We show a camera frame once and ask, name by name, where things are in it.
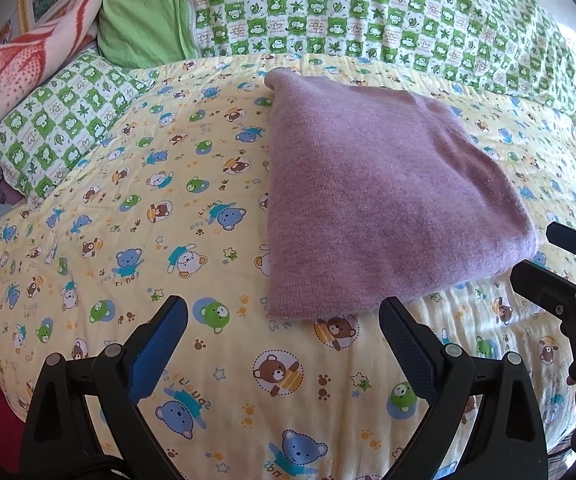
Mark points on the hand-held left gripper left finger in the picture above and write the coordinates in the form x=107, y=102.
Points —
x=155, y=355

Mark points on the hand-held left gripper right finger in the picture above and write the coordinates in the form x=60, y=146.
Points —
x=408, y=350

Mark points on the pink floral blanket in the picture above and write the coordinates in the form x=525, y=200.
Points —
x=13, y=70

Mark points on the plain green pillow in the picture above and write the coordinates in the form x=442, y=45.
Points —
x=143, y=15

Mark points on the green checkered pillow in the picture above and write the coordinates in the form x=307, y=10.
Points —
x=53, y=125
x=368, y=10

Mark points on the yellow bear print blanket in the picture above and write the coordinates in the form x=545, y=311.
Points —
x=143, y=200

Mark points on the purple knit sweater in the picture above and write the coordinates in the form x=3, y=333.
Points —
x=378, y=195

